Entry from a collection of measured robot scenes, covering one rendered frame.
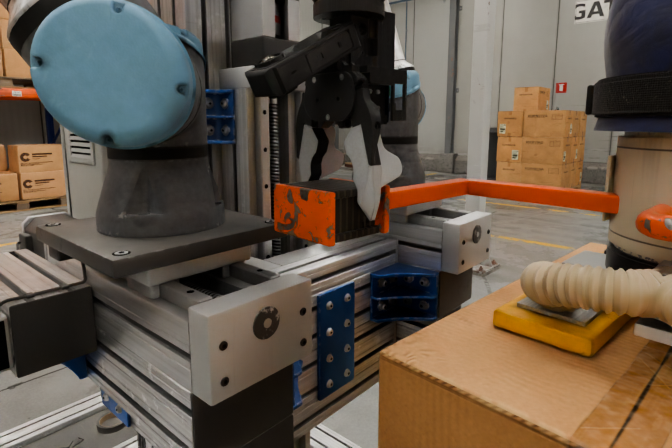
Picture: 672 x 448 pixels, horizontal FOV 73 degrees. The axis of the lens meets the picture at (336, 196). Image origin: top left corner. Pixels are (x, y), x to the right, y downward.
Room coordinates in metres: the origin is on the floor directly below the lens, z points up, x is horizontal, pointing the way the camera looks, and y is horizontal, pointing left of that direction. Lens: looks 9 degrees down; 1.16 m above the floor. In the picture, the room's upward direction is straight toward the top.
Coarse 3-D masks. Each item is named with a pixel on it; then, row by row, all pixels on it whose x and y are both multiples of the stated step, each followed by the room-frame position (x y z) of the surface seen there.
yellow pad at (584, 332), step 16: (512, 304) 0.48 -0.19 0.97; (528, 304) 0.47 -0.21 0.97; (496, 320) 0.46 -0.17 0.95; (512, 320) 0.45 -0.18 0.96; (528, 320) 0.44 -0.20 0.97; (544, 320) 0.44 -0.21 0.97; (560, 320) 0.44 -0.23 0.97; (576, 320) 0.43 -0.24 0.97; (592, 320) 0.44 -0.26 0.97; (608, 320) 0.44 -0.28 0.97; (624, 320) 0.46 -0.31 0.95; (528, 336) 0.44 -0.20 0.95; (544, 336) 0.43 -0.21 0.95; (560, 336) 0.41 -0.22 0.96; (576, 336) 0.41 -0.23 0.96; (592, 336) 0.40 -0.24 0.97; (608, 336) 0.43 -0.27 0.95; (576, 352) 0.40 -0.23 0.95; (592, 352) 0.40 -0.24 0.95
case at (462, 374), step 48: (432, 336) 0.45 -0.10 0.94; (480, 336) 0.45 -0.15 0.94; (624, 336) 0.45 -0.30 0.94; (384, 384) 0.41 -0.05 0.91; (432, 384) 0.37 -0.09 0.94; (480, 384) 0.36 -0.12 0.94; (528, 384) 0.36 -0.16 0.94; (576, 384) 0.36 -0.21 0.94; (624, 384) 0.36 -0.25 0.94; (384, 432) 0.41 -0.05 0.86; (432, 432) 0.37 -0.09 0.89; (480, 432) 0.34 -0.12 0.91; (528, 432) 0.31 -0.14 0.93; (576, 432) 0.30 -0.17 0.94; (624, 432) 0.30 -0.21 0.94
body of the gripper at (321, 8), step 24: (336, 0) 0.45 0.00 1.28; (360, 0) 0.44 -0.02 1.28; (360, 24) 0.50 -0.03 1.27; (384, 24) 0.49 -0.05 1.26; (360, 48) 0.47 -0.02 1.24; (384, 48) 0.49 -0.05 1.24; (336, 72) 0.45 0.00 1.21; (360, 72) 0.45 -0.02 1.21; (384, 72) 0.46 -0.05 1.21; (312, 96) 0.47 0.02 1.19; (336, 96) 0.45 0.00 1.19; (384, 96) 0.48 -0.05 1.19; (336, 120) 0.45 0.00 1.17; (384, 120) 0.48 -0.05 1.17
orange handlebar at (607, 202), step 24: (408, 192) 0.53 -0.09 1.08; (432, 192) 0.56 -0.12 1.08; (456, 192) 0.60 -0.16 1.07; (480, 192) 0.61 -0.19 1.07; (504, 192) 0.58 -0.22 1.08; (528, 192) 0.56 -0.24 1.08; (552, 192) 0.54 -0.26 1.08; (576, 192) 0.52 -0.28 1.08; (600, 192) 0.51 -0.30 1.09; (648, 216) 0.39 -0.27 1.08
